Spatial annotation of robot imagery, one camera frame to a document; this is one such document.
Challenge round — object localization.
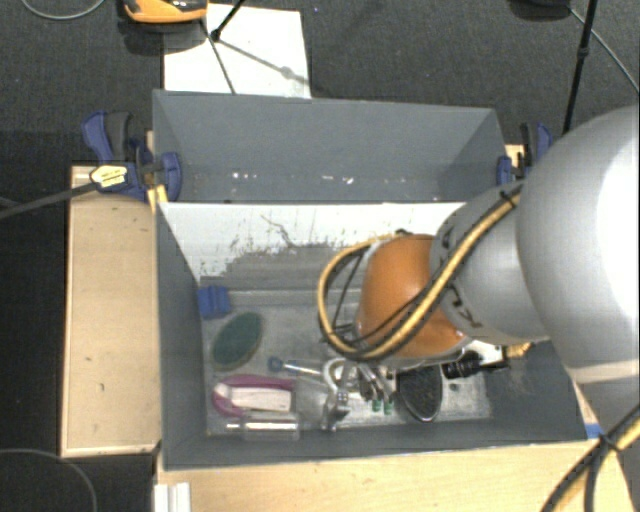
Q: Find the dark green oval pad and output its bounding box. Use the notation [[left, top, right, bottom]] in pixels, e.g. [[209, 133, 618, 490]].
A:
[[210, 311, 265, 373]]

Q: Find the blue sponge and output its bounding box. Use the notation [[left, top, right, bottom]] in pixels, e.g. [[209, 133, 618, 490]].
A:
[[196, 285, 233, 321]]

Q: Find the grey metal bin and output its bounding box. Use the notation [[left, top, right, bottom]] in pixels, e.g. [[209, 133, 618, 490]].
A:
[[151, 88, 589, 471]]

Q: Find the pale wood flat board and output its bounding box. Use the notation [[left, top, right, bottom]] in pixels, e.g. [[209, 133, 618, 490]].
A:
[[59, 164, 162, 459]]

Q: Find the blue-handled small metal tool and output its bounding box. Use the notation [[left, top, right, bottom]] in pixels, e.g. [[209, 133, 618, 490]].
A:
[[266, 355, 322, 377]]

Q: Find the black cylinder on white bracket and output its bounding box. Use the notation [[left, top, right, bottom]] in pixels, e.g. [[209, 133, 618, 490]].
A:
[[440, 343, 512, 382]]

